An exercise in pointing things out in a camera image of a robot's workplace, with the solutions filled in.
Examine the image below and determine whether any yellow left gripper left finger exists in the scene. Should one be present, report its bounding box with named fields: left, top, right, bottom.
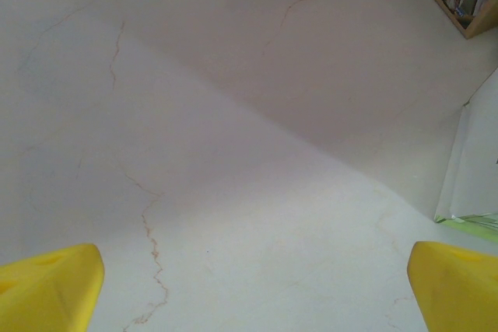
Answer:
left=0, top=243, right=105, bottom=332

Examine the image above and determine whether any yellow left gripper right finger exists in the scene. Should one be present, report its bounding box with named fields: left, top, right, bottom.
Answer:
left=406, top=240, right=498, bottom=332

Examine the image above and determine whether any white paper takeout bag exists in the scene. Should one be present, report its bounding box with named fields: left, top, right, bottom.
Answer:
left=433, top=75, right=498, bottom=239

